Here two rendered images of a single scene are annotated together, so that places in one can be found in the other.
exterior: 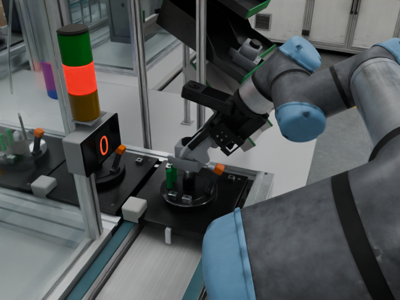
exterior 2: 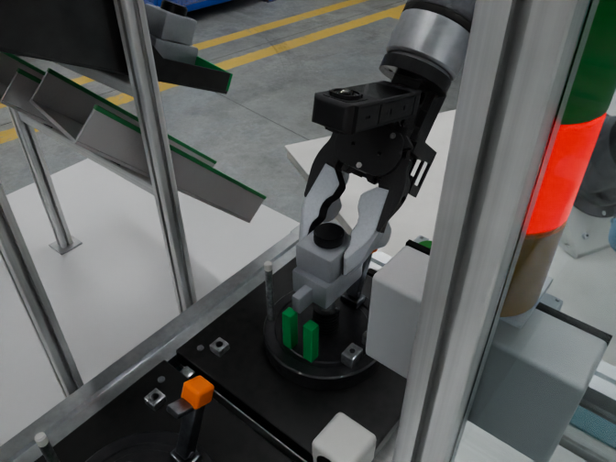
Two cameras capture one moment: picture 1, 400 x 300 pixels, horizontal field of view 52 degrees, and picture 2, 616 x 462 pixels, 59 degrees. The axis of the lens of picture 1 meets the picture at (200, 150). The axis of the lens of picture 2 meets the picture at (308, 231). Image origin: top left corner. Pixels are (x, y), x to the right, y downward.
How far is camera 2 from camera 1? 0.81 m
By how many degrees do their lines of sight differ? 56
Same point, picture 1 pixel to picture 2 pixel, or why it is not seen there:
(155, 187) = (277, 391)
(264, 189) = not seen: hidden behind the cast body
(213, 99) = (401, 98)
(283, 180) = (263, 235)
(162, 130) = not seen: outside the picture
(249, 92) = (454, 43)
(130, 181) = (227, 439)
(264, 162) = (201, 237)
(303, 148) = not seen: hidden behind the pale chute
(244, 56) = (172, 42)
